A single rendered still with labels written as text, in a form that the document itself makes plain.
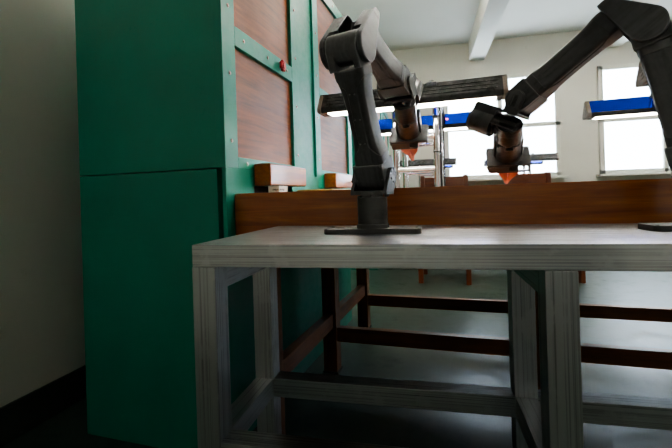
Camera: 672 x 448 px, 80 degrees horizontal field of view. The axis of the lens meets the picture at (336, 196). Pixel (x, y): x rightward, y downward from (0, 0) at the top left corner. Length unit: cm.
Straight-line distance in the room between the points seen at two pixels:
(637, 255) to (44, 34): 184
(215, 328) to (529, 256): 53
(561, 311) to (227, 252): 54
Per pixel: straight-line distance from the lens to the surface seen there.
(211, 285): 76
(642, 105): 203
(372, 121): 81
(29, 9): 186
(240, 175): 125
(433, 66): 665
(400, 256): 65
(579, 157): 673
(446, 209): 103
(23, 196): 171
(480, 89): 136
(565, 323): 70
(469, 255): 65
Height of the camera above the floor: 75
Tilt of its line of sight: level
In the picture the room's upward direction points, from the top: 2 degrees counter-clockwise
